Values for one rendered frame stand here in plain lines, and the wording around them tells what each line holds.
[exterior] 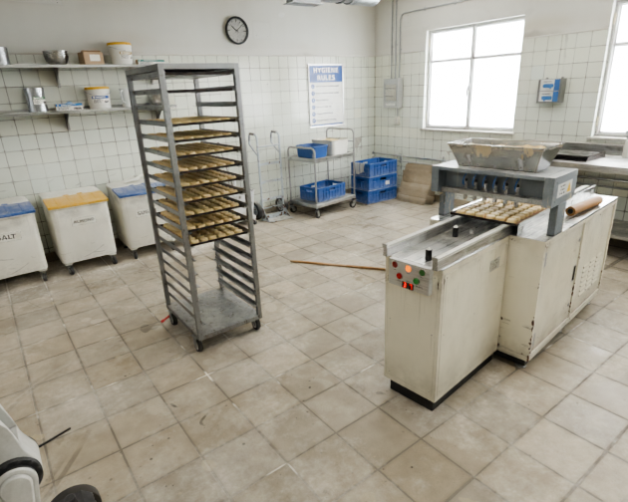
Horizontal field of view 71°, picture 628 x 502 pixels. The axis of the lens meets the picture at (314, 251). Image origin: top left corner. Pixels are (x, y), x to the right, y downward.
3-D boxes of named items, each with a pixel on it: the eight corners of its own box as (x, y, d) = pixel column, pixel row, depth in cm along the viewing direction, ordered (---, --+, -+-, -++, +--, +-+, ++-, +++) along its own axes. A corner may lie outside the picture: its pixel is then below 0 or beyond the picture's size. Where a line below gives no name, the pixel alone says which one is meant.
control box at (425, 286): (392, 280, 229) (393, 255, 224) (432, 294, 212) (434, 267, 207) (388, 283, 227) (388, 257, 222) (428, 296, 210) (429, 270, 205)
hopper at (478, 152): (470, 159, 286) (471, 137, 281) (561, 167, 247) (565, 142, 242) (445, 165, 268) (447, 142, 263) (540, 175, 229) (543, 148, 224)
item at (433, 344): (448, 341, 300) (457, 214, 269) (496, 361, 276) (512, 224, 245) (382, 387, 256) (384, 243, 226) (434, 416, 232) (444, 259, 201)
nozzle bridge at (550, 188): (456, 207, 305) (460, 158, 293) (569, 227, 254) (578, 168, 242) (429, 218, 284) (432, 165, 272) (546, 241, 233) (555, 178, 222)
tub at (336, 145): (327, 150, 652) (327, 136, 645) (350, 152, 623) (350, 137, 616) (310, 153, 628) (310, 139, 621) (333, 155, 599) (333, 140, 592)
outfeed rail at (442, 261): (582, 192, 330) (584, 183, 327) (587, 193, 328) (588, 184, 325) (431, 270, 204) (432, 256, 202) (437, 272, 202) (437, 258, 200)
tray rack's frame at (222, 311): (265, 327, 321) (240, 63, 260) (198, 353, 293) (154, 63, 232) (225, 298, 370) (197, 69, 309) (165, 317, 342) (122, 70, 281)
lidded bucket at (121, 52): (131, 66, 482) (128, 44, 474) (138, 64, 463) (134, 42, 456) (108, 66, 468) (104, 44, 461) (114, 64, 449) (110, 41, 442)
